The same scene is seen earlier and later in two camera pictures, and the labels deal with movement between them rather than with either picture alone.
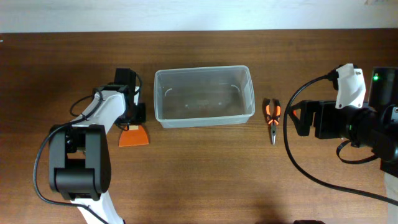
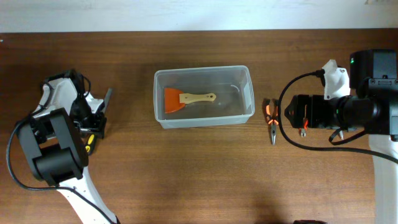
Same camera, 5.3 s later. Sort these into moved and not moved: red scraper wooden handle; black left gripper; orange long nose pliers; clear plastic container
Moved: black left gripper; red scraper wooden handle
Not moved: clear plastic container; orange long nose pliers
